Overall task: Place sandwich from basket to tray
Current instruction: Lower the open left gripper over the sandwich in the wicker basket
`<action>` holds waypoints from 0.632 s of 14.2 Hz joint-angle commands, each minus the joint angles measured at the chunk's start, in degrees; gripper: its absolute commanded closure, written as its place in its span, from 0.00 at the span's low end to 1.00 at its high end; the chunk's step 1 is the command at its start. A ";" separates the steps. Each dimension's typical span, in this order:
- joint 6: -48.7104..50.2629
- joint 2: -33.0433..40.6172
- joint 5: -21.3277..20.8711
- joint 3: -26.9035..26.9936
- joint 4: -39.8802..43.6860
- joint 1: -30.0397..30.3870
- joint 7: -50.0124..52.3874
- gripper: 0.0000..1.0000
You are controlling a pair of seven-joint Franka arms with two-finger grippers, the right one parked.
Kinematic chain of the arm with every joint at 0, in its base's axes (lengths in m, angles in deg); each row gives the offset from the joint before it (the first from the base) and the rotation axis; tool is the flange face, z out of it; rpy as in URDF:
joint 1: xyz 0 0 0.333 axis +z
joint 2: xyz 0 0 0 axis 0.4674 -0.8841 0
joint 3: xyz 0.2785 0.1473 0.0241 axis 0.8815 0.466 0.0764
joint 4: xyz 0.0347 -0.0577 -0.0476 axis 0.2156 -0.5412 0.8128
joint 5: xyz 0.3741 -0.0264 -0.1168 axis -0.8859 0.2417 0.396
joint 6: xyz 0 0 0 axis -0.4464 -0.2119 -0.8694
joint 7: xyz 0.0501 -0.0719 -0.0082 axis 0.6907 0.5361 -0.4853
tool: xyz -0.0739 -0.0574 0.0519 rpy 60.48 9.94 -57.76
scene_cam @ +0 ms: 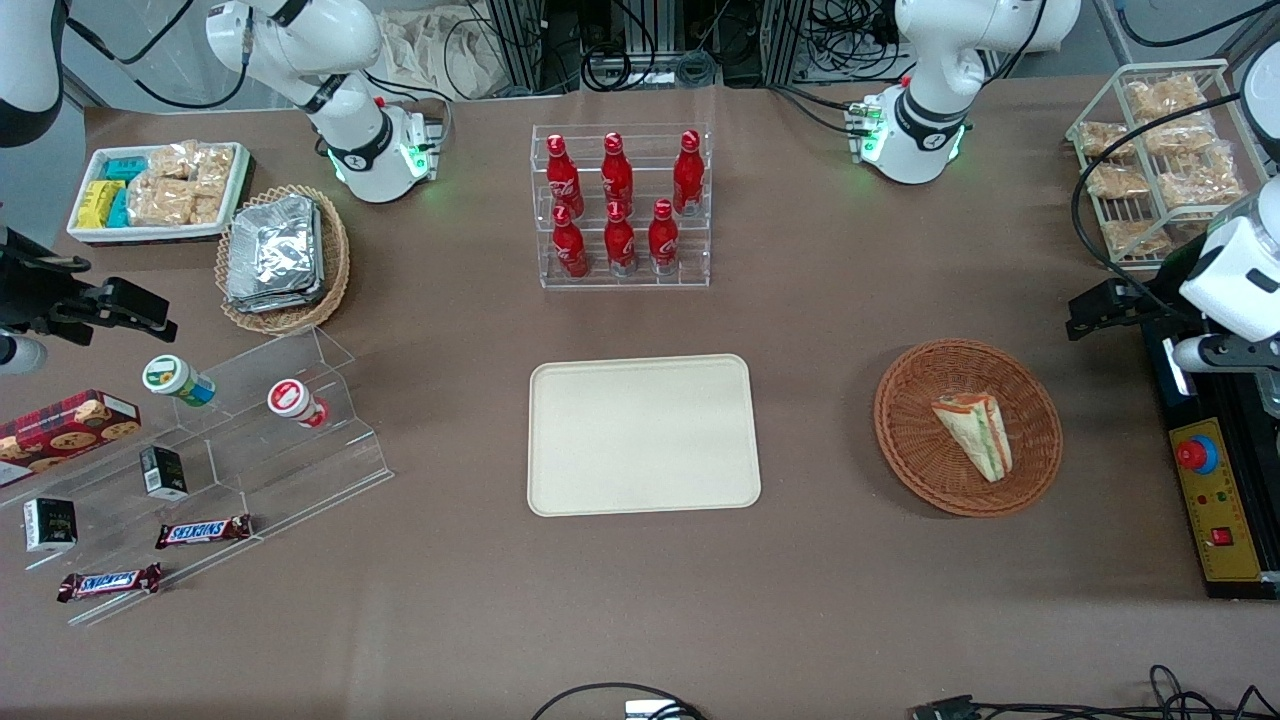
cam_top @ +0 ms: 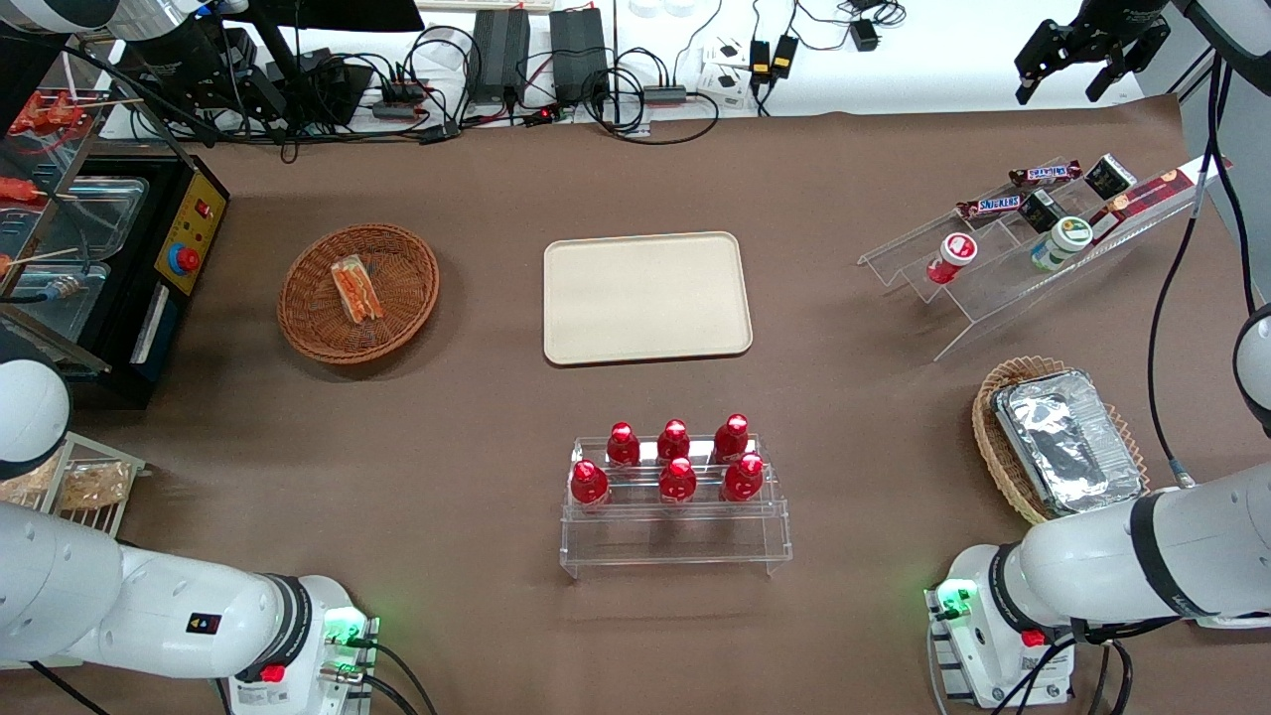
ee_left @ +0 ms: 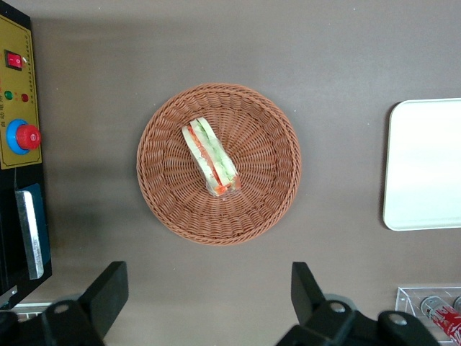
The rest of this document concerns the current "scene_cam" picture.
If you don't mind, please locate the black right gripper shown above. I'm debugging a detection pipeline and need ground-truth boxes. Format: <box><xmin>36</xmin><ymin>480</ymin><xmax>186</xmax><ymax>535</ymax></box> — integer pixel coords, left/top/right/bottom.
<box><xmin>0</xmin><ymin>228</ymin><xmax>179</xmax><ymax>343</ymax></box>

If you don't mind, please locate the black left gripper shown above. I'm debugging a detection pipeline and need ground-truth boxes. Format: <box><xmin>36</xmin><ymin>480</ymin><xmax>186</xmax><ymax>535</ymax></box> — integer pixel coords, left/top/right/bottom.
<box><xmin>1065</xmin><ymin>281</ymin><xmax>1203</xmax><ymax>342</ymax></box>

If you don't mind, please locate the triangle sandwich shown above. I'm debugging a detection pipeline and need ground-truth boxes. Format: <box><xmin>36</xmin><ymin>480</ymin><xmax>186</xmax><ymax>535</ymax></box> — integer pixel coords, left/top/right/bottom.
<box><xmin>931</xmin><ymin>392</ymin><xmax>1014</xmax><ymax>484</ymax></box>

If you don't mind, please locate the white rectangular snack tray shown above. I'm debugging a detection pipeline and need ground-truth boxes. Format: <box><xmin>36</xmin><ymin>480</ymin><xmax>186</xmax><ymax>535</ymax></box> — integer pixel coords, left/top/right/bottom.
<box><xmin>67</xmin><ymin>142</ymin><xmax>253</xmax><ymax>247</ymax></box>

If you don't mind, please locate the oval tan wicker basket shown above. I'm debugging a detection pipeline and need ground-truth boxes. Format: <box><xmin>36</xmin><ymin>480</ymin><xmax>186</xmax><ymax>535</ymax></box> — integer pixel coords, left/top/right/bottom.
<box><xmin>215</xmin><ymin>184</ymin><xmax>352</xmax><ymax>336</ymax></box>

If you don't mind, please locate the round brown wicker basket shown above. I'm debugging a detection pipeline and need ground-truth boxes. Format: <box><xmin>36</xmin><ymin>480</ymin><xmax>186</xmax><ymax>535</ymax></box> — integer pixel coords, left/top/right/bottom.
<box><xmin>874</xmin><ymin>338</ymin><xmax>1064</xmax><ymax>518</ymax></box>

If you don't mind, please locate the beige rectangular serving tray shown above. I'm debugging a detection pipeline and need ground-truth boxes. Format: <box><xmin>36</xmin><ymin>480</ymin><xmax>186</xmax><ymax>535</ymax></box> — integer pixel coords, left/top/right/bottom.
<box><xmin>527</xmin><ymin>353</ymin><xmax>763</xmax><ymax>518</ymax></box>

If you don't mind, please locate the green lid yogurt cup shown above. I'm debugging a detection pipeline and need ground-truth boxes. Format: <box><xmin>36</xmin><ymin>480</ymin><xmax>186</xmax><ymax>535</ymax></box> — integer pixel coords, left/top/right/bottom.
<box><xmin>142</xmin><ymin>354</ymin><xmax>217</xmax><ymax>408</ymax></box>

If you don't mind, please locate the clear fried snack packet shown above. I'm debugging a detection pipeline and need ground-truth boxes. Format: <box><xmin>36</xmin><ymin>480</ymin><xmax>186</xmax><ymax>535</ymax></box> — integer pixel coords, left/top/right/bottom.
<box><xmin>1087</xmin><ymin>164</ymin><xmax>1152</xmax><ymax>200</ymax></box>
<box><xmin>1079</xmin><ymin>121</ymin><xmax>1137</xmax><ymax>160</ymax></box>
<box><xmin>1159</xmin><ymin>162</ymin><xmax>1244</xmax><ymax>208</ymax></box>
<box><xmin>1144</xmin><ymin>118</ymin><xmax>1218</xmax><ymax>157</ymax></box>
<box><xmin>1127</xmin><ymin>74</ymin><xmax>1207</xmax><ymax>122</ymax></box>
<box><xmin>1104</xmin><ymin>219</ymin><xmax>1173</xmax><ymax>258</ymax></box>

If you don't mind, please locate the silver foil packet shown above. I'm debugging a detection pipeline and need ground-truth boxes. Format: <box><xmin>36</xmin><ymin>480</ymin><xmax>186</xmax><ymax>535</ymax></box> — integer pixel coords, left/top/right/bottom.
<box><xmin>226</xmin><ymin>285</ymin><xmax>325</xmax><ymax>315</ymax></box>
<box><xmin>230</xmin><ymin>195</ymin><xmax>321</xmax><ymax>301</ymax></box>

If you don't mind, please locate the red tartan cookie box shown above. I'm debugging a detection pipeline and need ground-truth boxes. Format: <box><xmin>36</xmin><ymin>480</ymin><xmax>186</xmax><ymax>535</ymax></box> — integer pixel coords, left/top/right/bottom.
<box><xmin>0</xmin><ymin>389</ymin><xmax>142</xmax><ymax>489</ymax></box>

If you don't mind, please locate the small black box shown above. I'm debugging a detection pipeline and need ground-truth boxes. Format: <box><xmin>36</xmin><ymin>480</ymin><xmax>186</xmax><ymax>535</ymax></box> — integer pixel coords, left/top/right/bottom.
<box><xmin>139</xmin><ymin>446</ymin><xmax>190</xmax><ymax>502</ymax></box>
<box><xmin>23</xmin><ymin>497</ymin><xmax>79</xmax><ymax>554</ymax></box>

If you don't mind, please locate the red lid yogurt cup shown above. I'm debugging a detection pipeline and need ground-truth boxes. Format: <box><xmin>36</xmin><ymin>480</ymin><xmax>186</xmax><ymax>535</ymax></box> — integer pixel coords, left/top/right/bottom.
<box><xmin>267</xmin><ymin>378</ymin><xmax>332</xmax><ymax>430</ymax></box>

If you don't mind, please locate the clear acrylic step display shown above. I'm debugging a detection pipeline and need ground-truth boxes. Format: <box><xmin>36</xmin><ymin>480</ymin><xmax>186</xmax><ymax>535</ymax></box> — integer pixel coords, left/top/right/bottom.
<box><xmin>0</xmin><ymin>325</ymin><xmax>395</xmax><ymax>629</ymax></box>

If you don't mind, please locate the brown Snickers bar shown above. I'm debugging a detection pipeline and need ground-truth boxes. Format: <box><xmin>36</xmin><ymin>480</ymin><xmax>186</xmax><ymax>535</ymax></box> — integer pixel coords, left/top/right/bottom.
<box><xmin>155</xmin><ymin>514</ymin><xmax>254</xmax><ymax>551</ymax></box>
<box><xmin>57</xmin><ymin>563</ymin><xmax>164</xmax><ymax>604</ymax></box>

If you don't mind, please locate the black yellow control box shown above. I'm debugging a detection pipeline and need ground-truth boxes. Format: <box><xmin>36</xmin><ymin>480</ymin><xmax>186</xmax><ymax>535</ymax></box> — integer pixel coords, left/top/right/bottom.
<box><xmin>1138</xmin><ymin>296</ymin><xmax>1280</xmax><ymax>602</ymax></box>

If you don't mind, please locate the beige cloth bag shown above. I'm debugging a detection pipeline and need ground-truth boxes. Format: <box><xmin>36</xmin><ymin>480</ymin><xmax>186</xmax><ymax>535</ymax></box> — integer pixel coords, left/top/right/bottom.
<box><xmin>378</xmin><ymin>8</ymin><xmax>503</xmax><ymax>102</ymax></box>

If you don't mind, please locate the red cola bottle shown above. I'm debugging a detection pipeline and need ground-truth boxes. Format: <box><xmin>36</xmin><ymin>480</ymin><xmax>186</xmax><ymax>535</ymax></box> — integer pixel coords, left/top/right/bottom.
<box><xmin>601</xmin><ymin>131</ymin><xmax>635</xmax><ymax>211</ymax></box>
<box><xmin>672</xmin><ymin>129</ymin><xmax>706</xmax><ymax>217</ymax></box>
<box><xmin>545</xmin><ymin>134</ymin><xmax>585</xmax><ymax>217</ymax></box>
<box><xmin>647</xmin><ymin>198</ymin><xmax>680</xmax><ymax>275</ymax></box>
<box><xmin>552</xmin><ymin>205</ymin><xmax>590</xmax><ymax>280</ymax></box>
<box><xmin>604</xmin><ymin>200</ymin><xmax>638</xmax><ymax>277</ymax></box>

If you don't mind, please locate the clear acrylic bottle rack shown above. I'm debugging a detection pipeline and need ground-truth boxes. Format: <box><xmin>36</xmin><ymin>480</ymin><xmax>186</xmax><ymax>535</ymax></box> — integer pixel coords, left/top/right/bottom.
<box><xmin>531</xmin><ymin>123</ymin><xmax>712</xmax><ymax>291</ymax></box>

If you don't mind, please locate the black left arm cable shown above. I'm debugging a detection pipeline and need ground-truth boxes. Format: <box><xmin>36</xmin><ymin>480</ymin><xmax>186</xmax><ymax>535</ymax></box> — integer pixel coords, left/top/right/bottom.
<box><xmin>1071</xmin><ymin>92</ymin><xmax>1243</xmax><ymax>301</ymax></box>

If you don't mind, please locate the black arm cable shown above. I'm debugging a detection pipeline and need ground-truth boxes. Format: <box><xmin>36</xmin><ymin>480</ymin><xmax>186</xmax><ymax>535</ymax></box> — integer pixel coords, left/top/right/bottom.
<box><xmin>1071</xmin><ymin>92</ymin><xmax>1243</xmax><ymax>301</ymax></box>
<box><xmin>62</xmin><ymin>0</ymin><xmax>251</xmax><ymax>112</ymax></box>

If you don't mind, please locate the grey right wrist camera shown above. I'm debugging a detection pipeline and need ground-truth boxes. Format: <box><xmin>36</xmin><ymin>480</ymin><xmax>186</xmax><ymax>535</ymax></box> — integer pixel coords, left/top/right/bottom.
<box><xmin>0</xmin><ymin>334</ymin><xmax>48</xmax><ymax>377</ymax></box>

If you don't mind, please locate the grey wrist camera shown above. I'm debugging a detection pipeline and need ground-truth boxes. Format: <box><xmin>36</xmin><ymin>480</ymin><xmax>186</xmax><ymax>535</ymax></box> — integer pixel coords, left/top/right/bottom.
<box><xmin>1170</xmin><ymin>334</ymin><xmax>1280</xmax><ymax>377</ymax></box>
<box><xmin>0</xmin><ymin>334</ymin><xmax>48</xmax><ymax>377</ymax></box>

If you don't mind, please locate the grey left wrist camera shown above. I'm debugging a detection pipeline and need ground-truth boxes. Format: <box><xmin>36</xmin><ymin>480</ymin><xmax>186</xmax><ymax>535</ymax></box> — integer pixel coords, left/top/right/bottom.
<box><xmin>1170</xmin><ymin>334</ymin><xmax>1280</xmax><ymax>377</ymax></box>

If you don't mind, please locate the white wire rack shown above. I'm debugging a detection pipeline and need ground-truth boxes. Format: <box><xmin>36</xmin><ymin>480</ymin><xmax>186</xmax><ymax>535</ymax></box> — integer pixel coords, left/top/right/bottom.
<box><xmin>1065</xmin><ymin>58</ymin><xmax>1263</xmax><ymax>273</ymax></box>

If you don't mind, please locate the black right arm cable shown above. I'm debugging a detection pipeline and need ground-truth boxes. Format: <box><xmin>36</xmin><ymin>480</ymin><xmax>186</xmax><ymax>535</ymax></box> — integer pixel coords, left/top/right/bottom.
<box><xmin>62</xmin><ymin>0</ymin><xmax>251</xmax><ymax>112</ymax></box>

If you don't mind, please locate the aluminium frame post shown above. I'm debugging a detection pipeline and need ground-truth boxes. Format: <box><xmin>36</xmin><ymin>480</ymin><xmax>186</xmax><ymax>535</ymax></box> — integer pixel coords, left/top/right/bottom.
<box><xmin>488</xmin><ymin>0</ymin><xmax>548</xmax><ymax>97</ymax></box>
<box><xmin>763</xmin><ymin>0</ymin><xmax>813</xmax><ymax>87</ymax></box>

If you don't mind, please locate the black cable with connector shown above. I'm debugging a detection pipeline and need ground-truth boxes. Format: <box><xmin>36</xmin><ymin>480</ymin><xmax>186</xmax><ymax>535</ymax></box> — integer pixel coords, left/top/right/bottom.
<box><xmin>908</xmin><ymin>664</ymin><xmax>1280</xmax><ymax>720</ymax></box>

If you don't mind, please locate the black floor cable bundle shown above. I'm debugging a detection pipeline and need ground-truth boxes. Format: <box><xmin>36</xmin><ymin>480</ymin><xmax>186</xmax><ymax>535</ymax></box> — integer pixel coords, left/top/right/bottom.
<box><xmin>578</xmin><ymin>0</ymin><xmax>723</xmax><ymax>93</ymax></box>

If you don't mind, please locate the black looped table cable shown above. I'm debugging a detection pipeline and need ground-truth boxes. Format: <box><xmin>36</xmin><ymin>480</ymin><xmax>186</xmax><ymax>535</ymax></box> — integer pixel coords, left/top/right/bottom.
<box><xmin>529</xmin><ymin>682</ymin><xmax>709</xmax><ymax>720</ymax></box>

